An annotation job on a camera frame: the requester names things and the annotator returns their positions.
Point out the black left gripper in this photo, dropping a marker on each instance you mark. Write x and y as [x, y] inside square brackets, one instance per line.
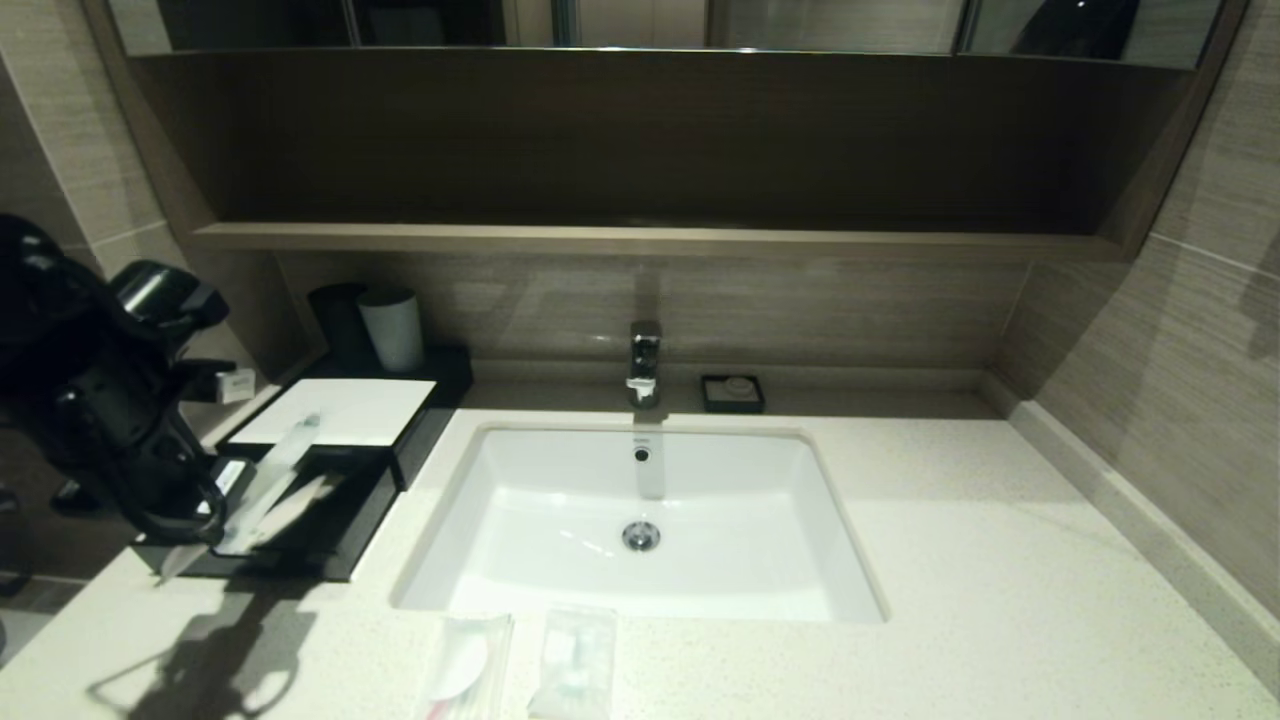
[185, 480]

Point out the toothbrush packet with green label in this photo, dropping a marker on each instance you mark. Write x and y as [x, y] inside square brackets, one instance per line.
[290, 460]

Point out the black pull-out drawer tray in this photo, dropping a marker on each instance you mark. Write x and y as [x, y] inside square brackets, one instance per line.
[350, 540]

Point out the grey plastic cup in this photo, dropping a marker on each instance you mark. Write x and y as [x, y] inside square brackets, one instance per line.
[393, 330]

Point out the black and orange left arm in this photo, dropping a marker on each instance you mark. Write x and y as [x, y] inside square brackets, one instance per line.
[70, 350]

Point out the black amenity drawer box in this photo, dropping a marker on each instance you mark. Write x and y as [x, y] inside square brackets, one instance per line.
[445, 385]

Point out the white packet with green characters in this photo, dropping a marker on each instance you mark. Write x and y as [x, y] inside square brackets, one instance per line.
[310, 505]

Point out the black cup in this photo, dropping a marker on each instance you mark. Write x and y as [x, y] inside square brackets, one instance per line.
[335, 315]

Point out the clear packet with white disc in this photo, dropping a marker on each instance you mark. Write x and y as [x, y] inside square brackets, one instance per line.
[465, 665]

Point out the clear packet with cotton swabs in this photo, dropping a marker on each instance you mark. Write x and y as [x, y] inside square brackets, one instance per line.
[575, 660]

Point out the chrome sink drain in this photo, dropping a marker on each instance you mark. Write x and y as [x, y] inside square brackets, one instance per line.
[641, 537]

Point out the chrome faucet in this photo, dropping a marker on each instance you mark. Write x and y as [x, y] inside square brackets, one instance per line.
[645, 360]

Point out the brown wooden shelf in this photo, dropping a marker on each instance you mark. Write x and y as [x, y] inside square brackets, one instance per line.
[650, 241]

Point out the black soap dish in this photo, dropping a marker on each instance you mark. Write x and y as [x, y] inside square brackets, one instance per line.
[712, 400]

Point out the white sink basin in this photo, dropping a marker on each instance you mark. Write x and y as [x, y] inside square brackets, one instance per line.
[740, 540]

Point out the round white soap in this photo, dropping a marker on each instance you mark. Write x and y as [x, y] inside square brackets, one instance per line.
[738, 386]

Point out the wall mirror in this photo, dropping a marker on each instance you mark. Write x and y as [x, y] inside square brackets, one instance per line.
[820, 22]

